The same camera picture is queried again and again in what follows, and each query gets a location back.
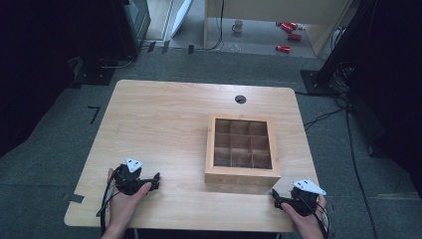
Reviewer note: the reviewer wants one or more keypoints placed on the person's right hand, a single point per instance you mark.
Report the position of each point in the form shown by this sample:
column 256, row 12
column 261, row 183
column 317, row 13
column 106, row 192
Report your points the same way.
column 307, row 224

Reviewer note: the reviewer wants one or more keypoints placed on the red can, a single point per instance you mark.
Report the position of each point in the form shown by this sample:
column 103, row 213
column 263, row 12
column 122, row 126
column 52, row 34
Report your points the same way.
column 283, row 48
column 288, row 27
column 294, row 37

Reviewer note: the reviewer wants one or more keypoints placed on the grey mug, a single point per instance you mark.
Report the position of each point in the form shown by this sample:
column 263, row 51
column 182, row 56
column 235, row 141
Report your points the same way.
column 237, row 26

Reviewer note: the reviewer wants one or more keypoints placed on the black tape strip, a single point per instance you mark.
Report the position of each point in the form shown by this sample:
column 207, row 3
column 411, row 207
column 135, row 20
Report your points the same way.
column 76, row 198

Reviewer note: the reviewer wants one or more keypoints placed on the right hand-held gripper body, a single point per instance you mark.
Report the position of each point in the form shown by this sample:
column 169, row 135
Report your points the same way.
column 303, row 199

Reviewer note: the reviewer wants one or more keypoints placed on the black cabinet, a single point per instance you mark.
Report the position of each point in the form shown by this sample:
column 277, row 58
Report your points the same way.
column 132, row 26

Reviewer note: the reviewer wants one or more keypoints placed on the white board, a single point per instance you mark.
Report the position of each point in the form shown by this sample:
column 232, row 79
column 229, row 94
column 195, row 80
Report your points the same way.
column 181, row 15

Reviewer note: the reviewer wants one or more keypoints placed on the black tape piece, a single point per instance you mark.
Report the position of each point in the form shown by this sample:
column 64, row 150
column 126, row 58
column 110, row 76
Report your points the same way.
column 151, row 47
column 191, row 49
column 165, row 47

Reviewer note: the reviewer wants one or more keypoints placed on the black stand base plate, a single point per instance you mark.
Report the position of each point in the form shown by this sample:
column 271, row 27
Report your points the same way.
column 315, row 84

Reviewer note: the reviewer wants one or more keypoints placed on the person's left hand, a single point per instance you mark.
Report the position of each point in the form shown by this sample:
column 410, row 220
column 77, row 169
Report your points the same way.
column 124, row 205

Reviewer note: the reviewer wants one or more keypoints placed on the black stand post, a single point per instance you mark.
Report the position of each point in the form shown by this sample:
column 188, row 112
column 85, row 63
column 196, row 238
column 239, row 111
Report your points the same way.
column 345, row 36

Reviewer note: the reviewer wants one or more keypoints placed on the light wooden shelf unit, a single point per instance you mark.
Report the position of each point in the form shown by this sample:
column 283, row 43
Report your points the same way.
column 265, row 8

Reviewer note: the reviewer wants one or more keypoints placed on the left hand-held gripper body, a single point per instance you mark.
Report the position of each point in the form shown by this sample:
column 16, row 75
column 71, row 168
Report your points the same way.
column 127, row 177

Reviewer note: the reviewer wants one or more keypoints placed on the black floor plate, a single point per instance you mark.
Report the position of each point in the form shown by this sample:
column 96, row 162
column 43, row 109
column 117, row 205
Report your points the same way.
column 94, row 74

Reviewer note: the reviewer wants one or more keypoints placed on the wooden compartment box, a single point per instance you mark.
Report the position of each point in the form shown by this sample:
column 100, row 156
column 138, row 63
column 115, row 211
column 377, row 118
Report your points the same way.
column 242, row 172

